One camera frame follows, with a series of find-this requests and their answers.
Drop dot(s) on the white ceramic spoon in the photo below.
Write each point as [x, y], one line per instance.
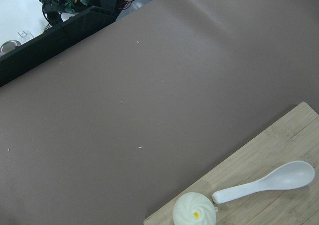
[292, 175]

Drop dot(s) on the white toy bun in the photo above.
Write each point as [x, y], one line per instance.
[194, 209]

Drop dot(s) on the black tool stand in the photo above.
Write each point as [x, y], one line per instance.
[71, 21]

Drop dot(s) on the wooden cutting board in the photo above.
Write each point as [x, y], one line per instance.
[206, 148]

